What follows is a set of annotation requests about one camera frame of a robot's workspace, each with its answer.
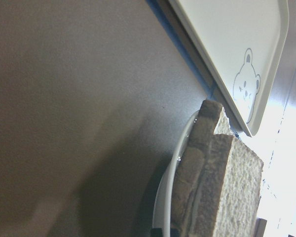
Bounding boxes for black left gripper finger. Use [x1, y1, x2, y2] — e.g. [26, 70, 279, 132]
[150, 228, 162, 237]

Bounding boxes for white round plate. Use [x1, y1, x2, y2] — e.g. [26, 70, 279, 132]
[151, 111, 199, 237]

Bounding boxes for plain bread slice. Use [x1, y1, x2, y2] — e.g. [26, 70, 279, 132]
[185, 134, 263, 237]

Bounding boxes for bread slice under egg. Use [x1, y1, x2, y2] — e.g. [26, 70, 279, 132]
[171, 100, 234, 237]

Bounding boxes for white bear tray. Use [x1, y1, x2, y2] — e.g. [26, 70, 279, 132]
[170, 0, 289, 136]

